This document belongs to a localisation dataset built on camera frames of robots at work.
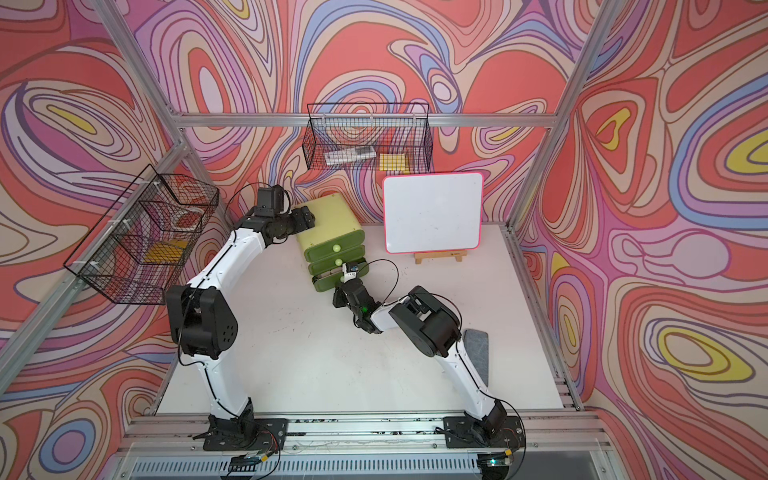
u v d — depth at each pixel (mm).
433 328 587
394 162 911
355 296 789
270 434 719
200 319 508
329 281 969
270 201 709
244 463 716
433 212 1017
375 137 964
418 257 1068
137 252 735
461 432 734
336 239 895
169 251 715
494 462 712
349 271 904
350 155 888
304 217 838
